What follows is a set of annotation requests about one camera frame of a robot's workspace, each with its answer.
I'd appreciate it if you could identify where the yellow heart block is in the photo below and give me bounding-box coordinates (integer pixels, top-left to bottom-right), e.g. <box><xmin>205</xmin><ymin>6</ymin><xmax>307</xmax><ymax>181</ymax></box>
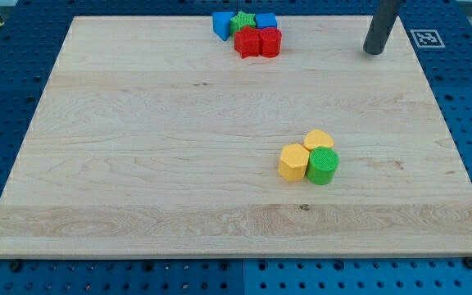
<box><xmin>303</xmin><ymin>129</ymin><xmax>334</xmax><ymax>151</ymax></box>

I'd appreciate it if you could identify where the green star block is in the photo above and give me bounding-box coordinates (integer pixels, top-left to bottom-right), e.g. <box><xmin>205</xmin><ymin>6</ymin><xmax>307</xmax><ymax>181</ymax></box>
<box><xmin>229</xmin><ymin>11</ymin><xmax>256</xmax><ymax>37</ymax></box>

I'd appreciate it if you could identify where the yellow hexagon block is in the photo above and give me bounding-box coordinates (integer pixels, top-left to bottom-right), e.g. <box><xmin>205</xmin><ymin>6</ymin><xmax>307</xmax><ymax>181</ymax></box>
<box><xmin>278</xmin><ymin>143</ymin><xmax>310</xmax><ymax>181</ymax></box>

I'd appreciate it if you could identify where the red star block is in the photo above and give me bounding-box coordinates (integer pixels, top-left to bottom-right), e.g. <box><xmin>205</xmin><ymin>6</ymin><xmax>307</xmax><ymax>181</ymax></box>
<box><xmin>234</xmin><ymin>25</ymin><xmax>260</xmax><ymax>58</ymax></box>

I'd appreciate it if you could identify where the green cylinder block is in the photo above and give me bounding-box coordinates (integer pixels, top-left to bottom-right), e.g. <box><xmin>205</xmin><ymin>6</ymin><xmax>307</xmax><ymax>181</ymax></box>
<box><xmin>306</xmin><ymin>147</ymin><xmax>339</xmax><ymax>185</ymax></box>

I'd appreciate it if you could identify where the blue triangle block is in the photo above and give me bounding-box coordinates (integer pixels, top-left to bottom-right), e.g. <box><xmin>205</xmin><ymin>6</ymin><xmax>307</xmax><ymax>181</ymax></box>
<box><xmin>211</xmin><ymin>11</ymin><xmax>235</xmax><ymax>41</ymax></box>

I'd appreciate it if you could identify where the white fiducial marker tag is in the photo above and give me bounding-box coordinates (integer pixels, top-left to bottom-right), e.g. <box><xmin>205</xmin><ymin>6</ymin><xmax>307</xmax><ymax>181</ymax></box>
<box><xmin>411</xmin><ymin>29</ymin><xmax>445</xmax><ymax>48</ymax></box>

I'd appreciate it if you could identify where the blue cube block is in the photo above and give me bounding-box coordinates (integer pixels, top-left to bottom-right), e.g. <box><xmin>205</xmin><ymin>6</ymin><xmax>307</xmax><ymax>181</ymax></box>
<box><xmin>255</xmin><ymin>12</ymin><xmax>278</xmax><ymax>30</ymax></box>

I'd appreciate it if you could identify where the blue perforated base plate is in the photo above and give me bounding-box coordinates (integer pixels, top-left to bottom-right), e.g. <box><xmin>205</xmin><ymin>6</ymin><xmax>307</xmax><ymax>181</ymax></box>
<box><xmin>0</xmin><ymin>1</ymin><xmax>472</xmax><ymax>294</ymax></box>

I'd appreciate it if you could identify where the light wooden board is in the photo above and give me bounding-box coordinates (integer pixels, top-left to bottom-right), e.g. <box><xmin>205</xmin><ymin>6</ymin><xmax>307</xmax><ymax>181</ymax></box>
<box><xmin>0</xmin><ymin>16</ymin><xmax>472</xmax><ymax>259</ymax></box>

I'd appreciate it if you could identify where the red heart block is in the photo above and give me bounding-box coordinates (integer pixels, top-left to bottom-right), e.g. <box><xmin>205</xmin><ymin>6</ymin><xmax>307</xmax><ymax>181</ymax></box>
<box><xmin>259</xmin><ymin>27</ymin><xmax>282</xmax><ymax>58</ymax></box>

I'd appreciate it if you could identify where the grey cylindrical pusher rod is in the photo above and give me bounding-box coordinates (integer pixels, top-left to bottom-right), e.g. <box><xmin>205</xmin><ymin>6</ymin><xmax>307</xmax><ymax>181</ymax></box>
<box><xmin>363</xmin><ymin>0</ymin><xmax>404</xmax><ymax>55</ymax></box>

